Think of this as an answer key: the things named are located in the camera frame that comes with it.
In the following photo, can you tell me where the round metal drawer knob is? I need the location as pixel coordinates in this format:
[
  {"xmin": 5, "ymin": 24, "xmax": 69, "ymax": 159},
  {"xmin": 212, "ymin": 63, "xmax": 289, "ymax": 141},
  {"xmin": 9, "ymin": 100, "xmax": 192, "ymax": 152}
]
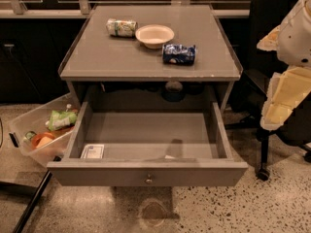
[{"xmin": 145, "ymin": 175, "xmax": 154, "ymax": 184}]

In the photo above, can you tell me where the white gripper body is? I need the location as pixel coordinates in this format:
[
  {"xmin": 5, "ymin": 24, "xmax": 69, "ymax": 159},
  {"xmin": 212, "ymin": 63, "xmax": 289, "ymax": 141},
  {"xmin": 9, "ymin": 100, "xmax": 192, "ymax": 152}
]
[{"xmin": 277, "ymin": 0, "xmax": 311, "ymax": 67}]

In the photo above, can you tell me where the grey cabinet desk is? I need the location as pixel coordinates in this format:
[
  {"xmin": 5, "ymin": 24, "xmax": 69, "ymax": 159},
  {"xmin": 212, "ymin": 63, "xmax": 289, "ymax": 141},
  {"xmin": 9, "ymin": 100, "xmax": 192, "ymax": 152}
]
[{"xmin": 60, "ymin": 5, "xmax": 242, "ymax": 108}]

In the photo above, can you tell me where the open grey top drawer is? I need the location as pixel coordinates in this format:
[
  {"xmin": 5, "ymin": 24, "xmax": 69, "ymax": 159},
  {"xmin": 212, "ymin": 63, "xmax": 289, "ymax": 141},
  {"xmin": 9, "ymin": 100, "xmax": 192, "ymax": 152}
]
[{"xmin": 48, "ymin": 102, "xmax": 248, "ymax": 186}]

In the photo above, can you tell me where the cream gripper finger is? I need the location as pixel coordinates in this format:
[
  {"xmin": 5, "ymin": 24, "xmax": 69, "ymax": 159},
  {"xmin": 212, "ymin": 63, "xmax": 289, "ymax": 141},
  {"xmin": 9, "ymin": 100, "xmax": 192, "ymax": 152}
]
[
  {"xmin": 260, "ymin": 66, "xmax": 311, "ymax": 131},
  {"xmin": 257, "ymin": 26, "xmax": 280, "ymax": 51}
]

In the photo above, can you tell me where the small green-lidded item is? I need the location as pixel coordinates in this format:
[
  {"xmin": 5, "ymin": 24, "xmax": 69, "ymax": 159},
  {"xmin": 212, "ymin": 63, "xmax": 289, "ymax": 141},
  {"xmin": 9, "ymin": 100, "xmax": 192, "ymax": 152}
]
[{"xmin": 23, "ymin": 131, "xmax": 36, "ymax": 142}]

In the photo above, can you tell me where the green snack pouch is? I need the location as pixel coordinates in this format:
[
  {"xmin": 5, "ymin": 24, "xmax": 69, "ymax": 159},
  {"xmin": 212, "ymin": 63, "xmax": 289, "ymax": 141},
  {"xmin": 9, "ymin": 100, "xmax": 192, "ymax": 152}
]
[{"xmin": 46, "ymin": 104, "xmax": 78, "ymax": 131}]

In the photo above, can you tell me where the clear plastic storage bin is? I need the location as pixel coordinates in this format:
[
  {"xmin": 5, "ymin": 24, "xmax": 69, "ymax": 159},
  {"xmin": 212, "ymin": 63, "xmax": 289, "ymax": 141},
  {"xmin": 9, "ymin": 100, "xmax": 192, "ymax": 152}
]
[{"xmin": 9, "ymin": 93, "xmax": 79, "ymax": 167}]

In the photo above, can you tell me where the white card in drawer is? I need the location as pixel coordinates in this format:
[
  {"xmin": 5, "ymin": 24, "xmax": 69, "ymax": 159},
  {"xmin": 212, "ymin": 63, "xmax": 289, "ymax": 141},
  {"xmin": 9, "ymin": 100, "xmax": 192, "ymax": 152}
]
[{"xmin": 81, "ymin": 144, "xmax": 105, "ymax": 159}]

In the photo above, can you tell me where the white paper bowl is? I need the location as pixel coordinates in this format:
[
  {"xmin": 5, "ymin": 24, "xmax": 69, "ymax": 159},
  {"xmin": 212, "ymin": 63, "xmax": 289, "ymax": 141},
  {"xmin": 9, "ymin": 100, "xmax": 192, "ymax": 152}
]
[{"xmin": 135, "ymin": 24, "xmax": 175, "ymax": 50}]

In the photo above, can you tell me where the orange round object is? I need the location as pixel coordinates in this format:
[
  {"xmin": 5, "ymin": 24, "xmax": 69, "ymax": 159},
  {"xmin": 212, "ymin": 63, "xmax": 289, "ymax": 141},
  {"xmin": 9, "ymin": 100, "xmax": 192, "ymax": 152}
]
[{"xmin": 31, "ymin": 132, "xmax": 55, "ymax": 150}]

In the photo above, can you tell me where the black office chair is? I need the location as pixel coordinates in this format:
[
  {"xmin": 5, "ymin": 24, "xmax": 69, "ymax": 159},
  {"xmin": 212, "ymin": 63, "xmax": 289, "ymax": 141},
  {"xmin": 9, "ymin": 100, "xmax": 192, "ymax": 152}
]
[{"xmin": 230, "ymin": 0, "xmax": 311, "ymax": 181}]

